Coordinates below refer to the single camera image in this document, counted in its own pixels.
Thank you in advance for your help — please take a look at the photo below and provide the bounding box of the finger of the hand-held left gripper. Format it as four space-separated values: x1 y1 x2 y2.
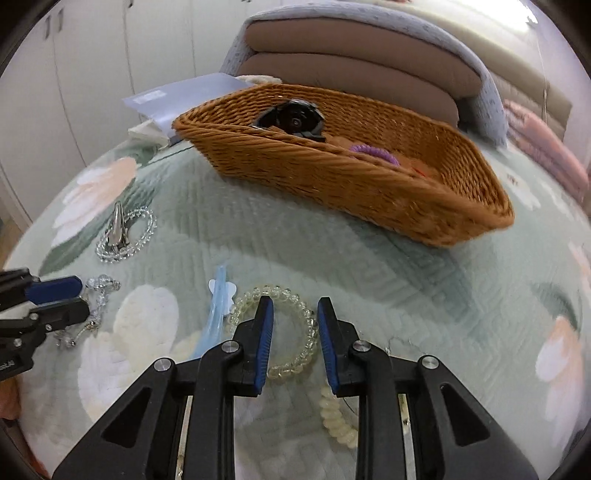
0 268 84 311
0 298 90 347

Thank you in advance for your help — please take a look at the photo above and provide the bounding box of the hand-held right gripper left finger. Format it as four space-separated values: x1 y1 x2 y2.
53 296 274 480

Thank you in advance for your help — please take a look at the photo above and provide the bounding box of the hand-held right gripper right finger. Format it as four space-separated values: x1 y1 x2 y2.
317 296 539 480

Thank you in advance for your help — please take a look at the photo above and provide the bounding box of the crystal chain bracelet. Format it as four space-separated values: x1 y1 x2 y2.
54 274 122 349

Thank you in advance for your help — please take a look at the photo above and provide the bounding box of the pale yellow bead bracelet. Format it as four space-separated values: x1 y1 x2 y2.
225 286 318 383

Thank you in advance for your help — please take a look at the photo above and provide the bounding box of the cream spiral hair tie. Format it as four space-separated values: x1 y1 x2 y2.
320 385 360 449

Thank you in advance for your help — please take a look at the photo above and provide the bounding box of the silver metal hair clip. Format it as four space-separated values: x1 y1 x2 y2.
107 202 134 254

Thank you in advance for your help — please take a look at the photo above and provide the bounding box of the clear bead bracelet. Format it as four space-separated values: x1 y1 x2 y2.
95 208 157 265

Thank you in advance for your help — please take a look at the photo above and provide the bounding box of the brown wicker basket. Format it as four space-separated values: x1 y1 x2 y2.
172 83 515 247

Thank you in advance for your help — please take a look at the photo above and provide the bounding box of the green floral bedspread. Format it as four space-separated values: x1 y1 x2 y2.
9 111 591 480

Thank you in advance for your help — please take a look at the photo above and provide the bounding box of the white cloth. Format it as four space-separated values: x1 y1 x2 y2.
128 121 171 147

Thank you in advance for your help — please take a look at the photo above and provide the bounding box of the white wardrobe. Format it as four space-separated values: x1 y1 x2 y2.
0 0 259 222

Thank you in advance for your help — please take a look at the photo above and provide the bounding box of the black wrist watch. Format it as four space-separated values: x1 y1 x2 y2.
253 99 326 144

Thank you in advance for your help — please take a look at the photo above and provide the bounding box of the lavender book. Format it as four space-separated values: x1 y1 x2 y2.
122 72 247 139

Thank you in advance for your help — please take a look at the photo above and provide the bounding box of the folded brown quilt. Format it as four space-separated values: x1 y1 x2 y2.
245 18 483 100
235 53 460 127

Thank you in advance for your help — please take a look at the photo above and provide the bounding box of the folded pink blanket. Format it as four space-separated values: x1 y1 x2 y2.
503 99 591 204

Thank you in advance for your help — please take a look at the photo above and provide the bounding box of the blue grey fleece blanket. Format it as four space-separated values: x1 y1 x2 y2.
224 4 509 148

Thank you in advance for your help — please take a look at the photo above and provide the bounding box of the beige padded headboard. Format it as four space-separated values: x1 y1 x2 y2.
416 0 573 139

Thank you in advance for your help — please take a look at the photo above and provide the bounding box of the purple spiral hair tie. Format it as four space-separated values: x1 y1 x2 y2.
349 144 400 166

